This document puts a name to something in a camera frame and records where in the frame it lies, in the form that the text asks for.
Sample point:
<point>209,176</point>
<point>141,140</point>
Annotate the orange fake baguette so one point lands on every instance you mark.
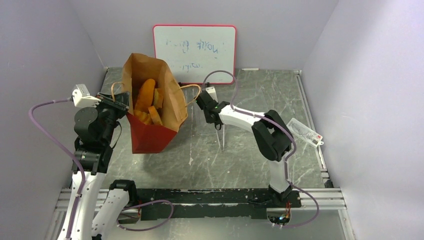
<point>145,96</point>

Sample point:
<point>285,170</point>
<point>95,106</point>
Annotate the red paper bag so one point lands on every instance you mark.
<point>147,138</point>

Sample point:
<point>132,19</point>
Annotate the white printed card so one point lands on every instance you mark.
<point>305,133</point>

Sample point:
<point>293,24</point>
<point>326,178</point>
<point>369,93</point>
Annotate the pink framed whiteboard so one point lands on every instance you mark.
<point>195,53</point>

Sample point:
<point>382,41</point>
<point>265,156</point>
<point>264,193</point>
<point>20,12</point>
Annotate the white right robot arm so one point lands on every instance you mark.
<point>273,138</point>

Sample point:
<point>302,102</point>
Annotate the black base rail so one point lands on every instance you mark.
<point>255,203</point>

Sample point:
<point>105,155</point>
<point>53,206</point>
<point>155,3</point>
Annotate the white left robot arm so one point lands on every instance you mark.
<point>82,221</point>

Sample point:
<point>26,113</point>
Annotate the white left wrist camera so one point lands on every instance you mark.
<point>81,97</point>

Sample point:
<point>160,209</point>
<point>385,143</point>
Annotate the orange fake bread piece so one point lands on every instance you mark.
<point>155,117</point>

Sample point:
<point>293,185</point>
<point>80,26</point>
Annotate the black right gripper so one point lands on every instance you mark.
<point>206,119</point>

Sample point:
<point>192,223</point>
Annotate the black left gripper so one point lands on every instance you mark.
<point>119,102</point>

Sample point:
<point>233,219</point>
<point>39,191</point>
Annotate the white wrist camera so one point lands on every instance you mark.
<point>212,92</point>
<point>81,97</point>

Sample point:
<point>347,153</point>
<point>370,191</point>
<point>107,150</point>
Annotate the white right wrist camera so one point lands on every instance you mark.
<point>212,92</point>

